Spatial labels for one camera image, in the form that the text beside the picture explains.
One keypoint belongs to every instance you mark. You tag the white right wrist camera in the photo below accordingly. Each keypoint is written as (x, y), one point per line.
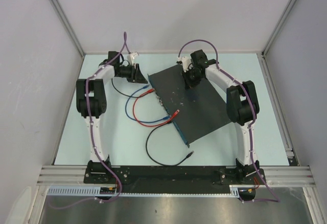
(186, 63)

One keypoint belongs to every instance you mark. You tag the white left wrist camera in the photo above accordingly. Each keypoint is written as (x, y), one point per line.
(132, 57)

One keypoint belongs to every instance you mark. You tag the aluminium front frame rail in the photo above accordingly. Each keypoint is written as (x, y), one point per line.
(276, 176)

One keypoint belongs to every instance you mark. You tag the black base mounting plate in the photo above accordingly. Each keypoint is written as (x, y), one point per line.
(173, 176)

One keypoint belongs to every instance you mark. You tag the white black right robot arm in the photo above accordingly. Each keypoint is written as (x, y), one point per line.
(242, 106)

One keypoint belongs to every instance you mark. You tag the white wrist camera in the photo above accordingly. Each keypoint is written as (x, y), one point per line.
(186, 63)
(132, 57)

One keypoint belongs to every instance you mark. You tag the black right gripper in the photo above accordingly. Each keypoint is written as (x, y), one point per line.
(188, 85)

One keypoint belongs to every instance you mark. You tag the dark network switch box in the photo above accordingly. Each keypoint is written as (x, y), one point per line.
(201, 109)

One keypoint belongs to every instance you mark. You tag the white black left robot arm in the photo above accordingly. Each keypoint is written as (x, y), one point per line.
(91, 103)

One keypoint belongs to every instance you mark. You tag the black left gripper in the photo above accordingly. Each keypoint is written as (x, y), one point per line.
(136, 75)

